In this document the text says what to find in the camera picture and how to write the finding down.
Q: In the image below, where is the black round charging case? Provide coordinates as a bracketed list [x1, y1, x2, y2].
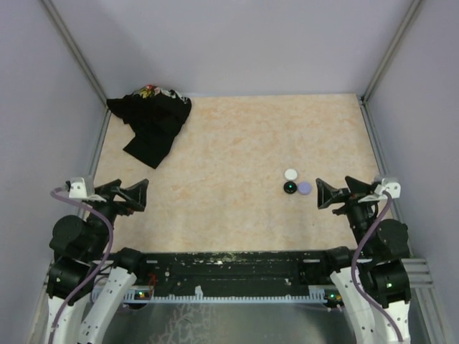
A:
[283, 181, 298, 194]

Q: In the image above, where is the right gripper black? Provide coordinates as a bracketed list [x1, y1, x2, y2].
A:
[317, 174, 380, 256]

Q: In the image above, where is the white slotted cable duct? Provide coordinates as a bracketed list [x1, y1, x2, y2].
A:
[91, 286, 351, 305]

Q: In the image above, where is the black printed cloth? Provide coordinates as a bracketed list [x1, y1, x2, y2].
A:
[106, 85, 192, 168]

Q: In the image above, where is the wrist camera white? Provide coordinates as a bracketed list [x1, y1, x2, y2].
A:
[65, 176, 101, 201]
[359, 176, 401, 203]

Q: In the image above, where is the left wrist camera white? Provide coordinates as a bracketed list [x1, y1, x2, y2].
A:
[65, 176, 101, 201]

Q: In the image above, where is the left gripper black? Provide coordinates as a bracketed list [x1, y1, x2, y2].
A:
[86, 178, 148, 257]

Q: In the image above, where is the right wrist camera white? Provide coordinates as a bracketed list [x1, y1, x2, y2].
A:
[359, 176, 401, 203]

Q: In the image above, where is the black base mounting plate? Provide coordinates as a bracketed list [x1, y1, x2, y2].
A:
[135, 247, 354, 297]

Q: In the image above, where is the right aluminium frame post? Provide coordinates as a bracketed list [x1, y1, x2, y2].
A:
[361, 0, 424, 103]

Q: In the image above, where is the left aluminium frame post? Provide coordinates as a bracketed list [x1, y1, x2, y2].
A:
[41, 0, 108, 103]

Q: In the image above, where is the purple round charging case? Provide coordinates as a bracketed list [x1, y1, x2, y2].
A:
[297, 181, 313, 196]

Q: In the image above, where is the white earbud charging case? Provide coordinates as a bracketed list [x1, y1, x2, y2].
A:
[284, 168, 298, 181]

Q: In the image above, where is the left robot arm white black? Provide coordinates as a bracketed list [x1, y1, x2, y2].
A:
[44, 177, 149, 343]

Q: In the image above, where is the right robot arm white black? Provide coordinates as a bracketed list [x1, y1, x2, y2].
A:
[316, 176, 412, 343]

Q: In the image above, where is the aluminium frame post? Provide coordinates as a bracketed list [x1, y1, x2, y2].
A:
[41, 0, 108, 103]
[361, 0, 424, 103]

